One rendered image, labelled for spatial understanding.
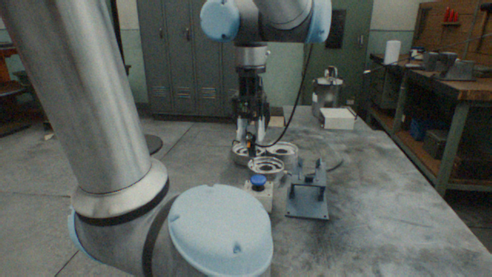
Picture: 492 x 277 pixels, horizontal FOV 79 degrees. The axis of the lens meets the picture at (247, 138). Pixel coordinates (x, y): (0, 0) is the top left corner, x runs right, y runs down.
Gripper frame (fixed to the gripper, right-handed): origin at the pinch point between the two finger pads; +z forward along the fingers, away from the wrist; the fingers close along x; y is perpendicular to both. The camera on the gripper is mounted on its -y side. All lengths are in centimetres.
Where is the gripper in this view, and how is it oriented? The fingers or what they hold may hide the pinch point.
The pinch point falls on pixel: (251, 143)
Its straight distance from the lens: 77.3
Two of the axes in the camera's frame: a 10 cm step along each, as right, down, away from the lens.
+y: -1.7, 3.6, -9.2
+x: 9.9, 0.6, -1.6
